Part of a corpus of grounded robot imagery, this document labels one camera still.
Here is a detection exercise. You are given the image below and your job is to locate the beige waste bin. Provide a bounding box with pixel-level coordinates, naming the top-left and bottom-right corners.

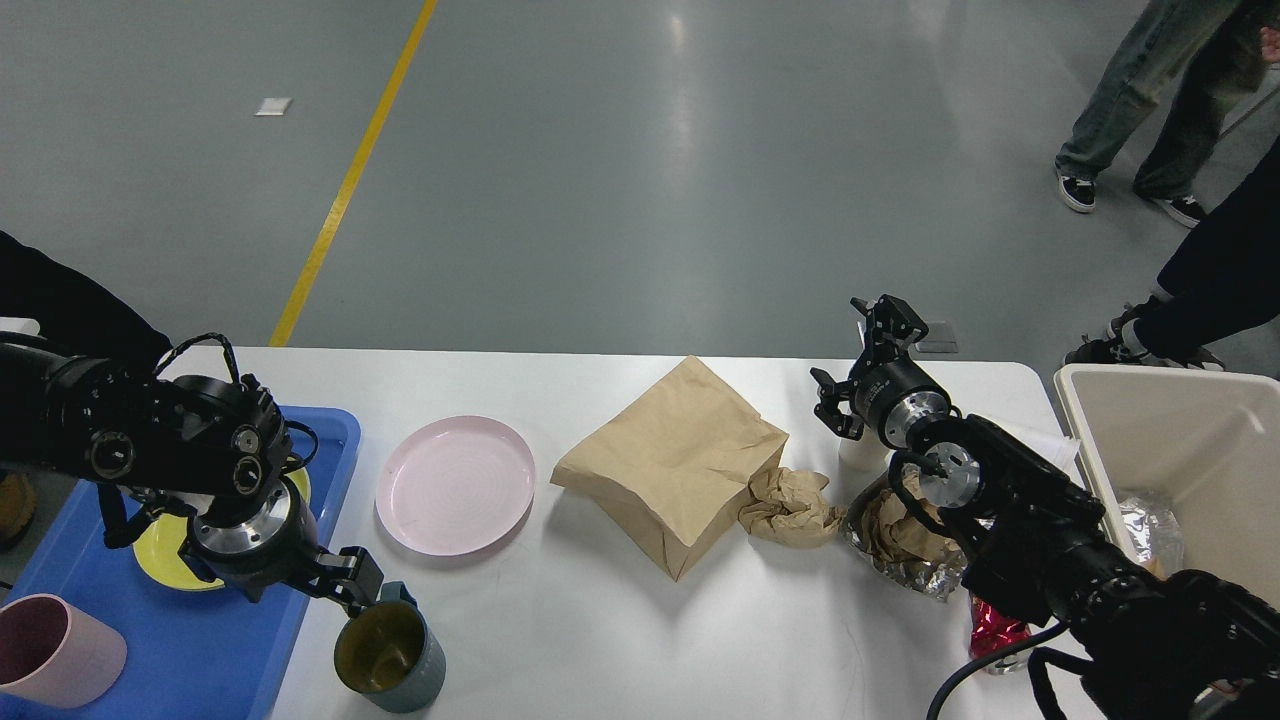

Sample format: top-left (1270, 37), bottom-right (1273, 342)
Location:
top-left (1053, 364), bottom-right (1279, 603)

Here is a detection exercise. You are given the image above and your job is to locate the brown shoe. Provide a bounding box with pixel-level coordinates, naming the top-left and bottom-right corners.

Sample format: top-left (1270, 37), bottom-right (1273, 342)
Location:
top-left (1, 471), bottom-right (38, 552)

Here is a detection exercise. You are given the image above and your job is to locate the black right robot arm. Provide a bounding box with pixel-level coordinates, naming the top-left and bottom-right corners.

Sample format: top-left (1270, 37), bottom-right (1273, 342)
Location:
top-left (812, 295), bottom-right (1279, 719)

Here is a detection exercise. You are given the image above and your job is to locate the yellow plate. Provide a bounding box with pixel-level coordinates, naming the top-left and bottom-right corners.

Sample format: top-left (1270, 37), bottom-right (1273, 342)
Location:
top-left (133, 469), bottom-right (311, 592)

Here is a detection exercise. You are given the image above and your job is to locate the pink plate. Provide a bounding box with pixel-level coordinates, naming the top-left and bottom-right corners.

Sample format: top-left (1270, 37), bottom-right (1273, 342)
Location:
top-left (375, 415), bottom-right (538, 557)

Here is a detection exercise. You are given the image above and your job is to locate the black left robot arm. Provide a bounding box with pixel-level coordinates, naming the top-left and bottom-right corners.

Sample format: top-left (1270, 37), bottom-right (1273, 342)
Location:
top-left (3, 331), bottom-right (383, 618)

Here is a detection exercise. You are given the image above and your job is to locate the floor outlet plate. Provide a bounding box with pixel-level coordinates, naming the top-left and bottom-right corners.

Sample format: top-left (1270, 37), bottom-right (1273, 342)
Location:
top-left (913, 320), bottom-right (959, 354)

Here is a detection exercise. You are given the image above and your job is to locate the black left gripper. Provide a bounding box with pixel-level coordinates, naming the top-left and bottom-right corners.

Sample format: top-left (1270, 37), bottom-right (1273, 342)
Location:
top-left (186, 480), bottom-right (385, 618)

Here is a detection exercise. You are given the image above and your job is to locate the foil scrap in bin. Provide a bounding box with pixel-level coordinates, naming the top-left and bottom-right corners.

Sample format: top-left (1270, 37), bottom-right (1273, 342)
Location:
top-left (1119, 489), bottom-right (1185, 579)

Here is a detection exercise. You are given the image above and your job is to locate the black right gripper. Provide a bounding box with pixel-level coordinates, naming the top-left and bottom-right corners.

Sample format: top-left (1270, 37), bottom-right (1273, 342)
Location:
top-left (810, 295), bottom-right (954, 450)

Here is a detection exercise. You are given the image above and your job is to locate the brown paper bag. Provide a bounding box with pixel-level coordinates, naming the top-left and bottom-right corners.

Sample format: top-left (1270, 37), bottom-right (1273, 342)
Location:
top-left (550, 356), bottom-right (788, 582)

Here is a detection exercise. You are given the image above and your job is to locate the dark seated person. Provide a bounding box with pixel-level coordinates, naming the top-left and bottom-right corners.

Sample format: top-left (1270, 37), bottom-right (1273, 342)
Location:
top-left (1, 232), bottom-right (173, 372)

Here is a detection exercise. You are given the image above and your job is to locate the pink cup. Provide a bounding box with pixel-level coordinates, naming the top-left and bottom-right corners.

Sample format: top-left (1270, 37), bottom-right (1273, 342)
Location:
top-left (1, 594), bottom-right (128, 708)

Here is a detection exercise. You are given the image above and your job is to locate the person in black clothes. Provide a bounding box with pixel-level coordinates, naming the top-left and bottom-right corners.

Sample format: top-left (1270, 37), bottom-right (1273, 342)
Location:
top-left (1062, 142), bottom-right (1279, 372)

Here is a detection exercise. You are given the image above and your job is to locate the blue plastic tray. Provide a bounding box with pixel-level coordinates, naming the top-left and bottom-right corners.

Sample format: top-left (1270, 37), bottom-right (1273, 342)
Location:
top-left (0, 405), bottom-right (362, 720)

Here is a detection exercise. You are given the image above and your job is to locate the person in blue jeans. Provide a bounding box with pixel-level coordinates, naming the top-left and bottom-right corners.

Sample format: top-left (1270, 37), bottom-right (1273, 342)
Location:
top-left (1053, 1), bottom-right (1277, 229)

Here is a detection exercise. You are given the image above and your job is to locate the crumpled foil with paper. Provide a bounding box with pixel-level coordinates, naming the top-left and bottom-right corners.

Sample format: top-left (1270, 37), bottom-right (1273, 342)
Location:
top-left (840, 471), bottom-right (966, 602)

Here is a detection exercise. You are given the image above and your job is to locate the grey-blue mug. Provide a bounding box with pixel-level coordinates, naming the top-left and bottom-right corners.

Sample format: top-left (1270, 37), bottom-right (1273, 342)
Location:
top-left (333, 582), bottom-right (447, 714)

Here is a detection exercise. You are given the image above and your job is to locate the red foil wrapper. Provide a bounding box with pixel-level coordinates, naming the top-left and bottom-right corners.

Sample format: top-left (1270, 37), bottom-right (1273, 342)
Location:
top-left (969, 593), bottom-right (1036, 675)

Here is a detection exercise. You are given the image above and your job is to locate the crumpled brown paper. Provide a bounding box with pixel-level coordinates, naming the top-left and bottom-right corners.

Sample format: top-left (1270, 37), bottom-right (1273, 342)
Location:
top-left (739, 468), bottom-right (846, 550)

